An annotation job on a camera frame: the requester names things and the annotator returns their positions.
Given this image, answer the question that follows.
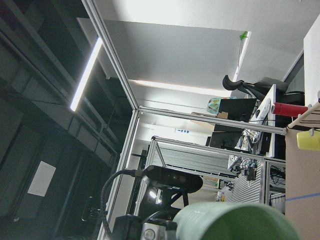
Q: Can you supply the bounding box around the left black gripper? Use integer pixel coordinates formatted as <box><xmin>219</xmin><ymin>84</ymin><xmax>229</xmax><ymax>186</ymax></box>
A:
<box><xmin>113</xmin><ymin>209</ymin><xmax>179</xmax><ymax>240</ymax></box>

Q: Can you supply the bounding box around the pale green plastic cup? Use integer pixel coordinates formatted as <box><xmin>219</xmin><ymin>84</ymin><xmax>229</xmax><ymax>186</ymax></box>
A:
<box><xmin>173</xmin><ymin>202</ymin><xmax>301</xmax><ymax>240</ymax></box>

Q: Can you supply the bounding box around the yellow plastic cup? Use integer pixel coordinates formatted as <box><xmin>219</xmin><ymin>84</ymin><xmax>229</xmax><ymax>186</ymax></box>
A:
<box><xmin>296</xmin><ymin>129</ymin><xmax>320</xmax><ymax>151</ymax></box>

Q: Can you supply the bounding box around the black laptop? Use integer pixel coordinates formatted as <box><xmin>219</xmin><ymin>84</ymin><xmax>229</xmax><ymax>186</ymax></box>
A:
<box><xmin>218</xmin><ymin>98</ymin><xmax>257</xmax><ymax>122</ymax></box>

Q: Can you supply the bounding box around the red water bottle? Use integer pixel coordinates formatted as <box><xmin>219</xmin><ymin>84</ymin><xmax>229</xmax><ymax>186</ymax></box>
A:
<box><xmin>271</xmin><ymin>102</ymin><xmax>308</xmax><ymax>118</ymax></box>

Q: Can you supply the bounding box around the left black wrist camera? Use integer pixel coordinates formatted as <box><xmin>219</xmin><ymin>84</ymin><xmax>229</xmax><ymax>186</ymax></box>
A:
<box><xmin>142</xmin><ymin>165</ymin><xmax>203</xmax><ymax>194</ymax></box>

